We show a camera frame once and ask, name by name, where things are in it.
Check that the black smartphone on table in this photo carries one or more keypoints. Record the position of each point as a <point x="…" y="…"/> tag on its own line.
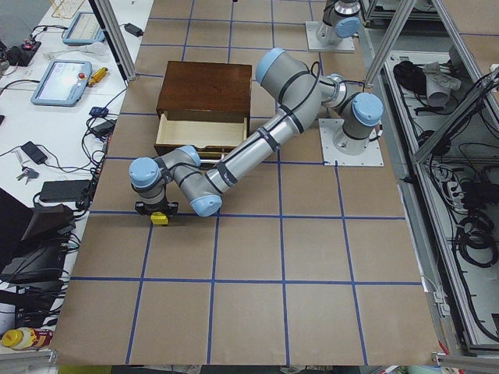
<point x="34" y="152"/>

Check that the teach pendant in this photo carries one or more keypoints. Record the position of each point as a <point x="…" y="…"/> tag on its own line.
<point x="84" y="29"/>
<point x="63" y="83"/>

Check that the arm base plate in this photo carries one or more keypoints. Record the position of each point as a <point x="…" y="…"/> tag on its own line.
<point x="340" y="150"/>
<point x="321" y="37"/>

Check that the bunch of keys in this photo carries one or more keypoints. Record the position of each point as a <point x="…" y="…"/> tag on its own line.
<point x="27" y="174"/>

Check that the white drawer handle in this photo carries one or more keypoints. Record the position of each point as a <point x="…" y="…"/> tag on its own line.
<point x="211" y="156"/>

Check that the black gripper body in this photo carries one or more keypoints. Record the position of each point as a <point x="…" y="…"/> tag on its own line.
<point x="156" y="206"/>

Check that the black flat power bank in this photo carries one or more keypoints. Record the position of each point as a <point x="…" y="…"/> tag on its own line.
<point x="63" y="191"/>

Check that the aluminium frame post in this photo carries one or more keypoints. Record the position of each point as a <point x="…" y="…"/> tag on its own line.
<point x="106" y="18"/>

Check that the small blue black clip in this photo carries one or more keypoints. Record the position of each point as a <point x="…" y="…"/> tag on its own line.
<point x="98" y="112"/>

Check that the light wood drawer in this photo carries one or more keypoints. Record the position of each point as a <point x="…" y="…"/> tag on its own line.
<point x="206" y="131"/>

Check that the upper teach pendant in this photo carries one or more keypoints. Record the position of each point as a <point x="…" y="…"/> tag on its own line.
<point x="84" y="29"/>

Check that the yellow cube block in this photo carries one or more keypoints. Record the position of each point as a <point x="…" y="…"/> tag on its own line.
<point x="159" y="218"/>

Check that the dark wooden drawer cabinet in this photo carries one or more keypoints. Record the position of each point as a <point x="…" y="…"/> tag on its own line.
<point x="206" y="87"/>

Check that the black power adapter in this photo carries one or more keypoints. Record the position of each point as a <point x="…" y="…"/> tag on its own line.
<point x="133" y="29"/>

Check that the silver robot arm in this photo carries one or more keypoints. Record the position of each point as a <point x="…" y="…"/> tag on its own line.
<point x="340" y="20"/>
<point x="300" y="93"/>

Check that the yellow capped bottle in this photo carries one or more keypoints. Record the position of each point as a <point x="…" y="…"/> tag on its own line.
<point x="25" y="338"/>

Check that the lower teach pendant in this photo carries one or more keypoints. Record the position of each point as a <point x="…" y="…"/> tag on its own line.
<point x="63" y="83"/>

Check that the gold cylindrical tool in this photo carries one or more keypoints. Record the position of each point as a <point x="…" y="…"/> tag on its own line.
<point x="97" y="76"/>

